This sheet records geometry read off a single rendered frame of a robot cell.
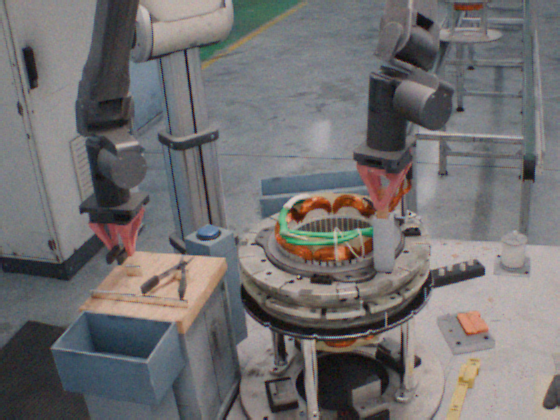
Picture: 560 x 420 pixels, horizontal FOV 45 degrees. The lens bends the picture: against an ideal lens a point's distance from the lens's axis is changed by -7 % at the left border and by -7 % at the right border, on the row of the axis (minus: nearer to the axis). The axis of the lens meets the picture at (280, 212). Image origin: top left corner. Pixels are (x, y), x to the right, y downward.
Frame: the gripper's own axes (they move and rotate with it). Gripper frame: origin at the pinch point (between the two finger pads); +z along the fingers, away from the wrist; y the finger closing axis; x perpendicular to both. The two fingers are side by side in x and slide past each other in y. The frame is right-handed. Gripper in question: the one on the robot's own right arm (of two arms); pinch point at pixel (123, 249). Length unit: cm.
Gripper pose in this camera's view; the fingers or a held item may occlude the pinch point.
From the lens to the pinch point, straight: 119.2
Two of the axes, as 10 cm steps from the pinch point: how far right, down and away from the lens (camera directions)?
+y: 9.6, 0.5, -2.7
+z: 0.7, 8.9, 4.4
